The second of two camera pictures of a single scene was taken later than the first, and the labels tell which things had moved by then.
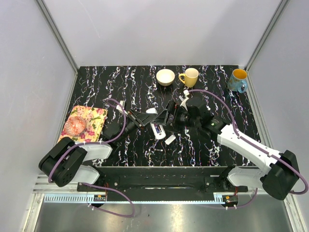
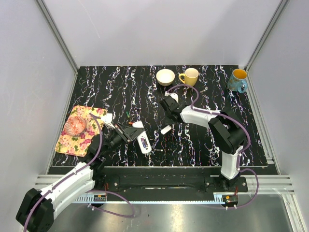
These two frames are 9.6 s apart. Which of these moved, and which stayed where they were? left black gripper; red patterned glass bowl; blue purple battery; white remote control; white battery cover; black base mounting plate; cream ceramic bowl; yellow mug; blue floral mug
Moved: white battery cover; left black gripper; blue purple battery; white remote control
Stayed: cream ceramic bowl; black base mounting plate; blue floral mug; yellow mug; red patterned glass bowl
